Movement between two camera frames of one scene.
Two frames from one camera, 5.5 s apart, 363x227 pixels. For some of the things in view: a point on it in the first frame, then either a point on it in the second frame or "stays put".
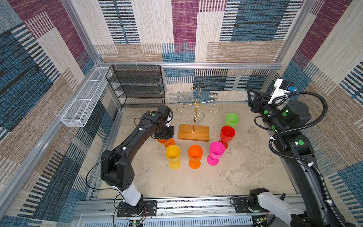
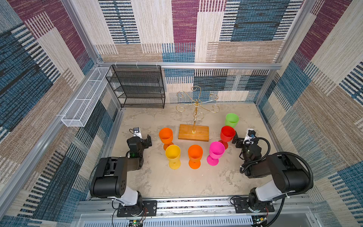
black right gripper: [262, 101] -> [239, 142]
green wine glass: [231, 119] stays put
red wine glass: [227, 133] stays put
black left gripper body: [168, 134] -> [143, 144]
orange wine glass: [194, 152] stays put
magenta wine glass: [216, 150] stays put
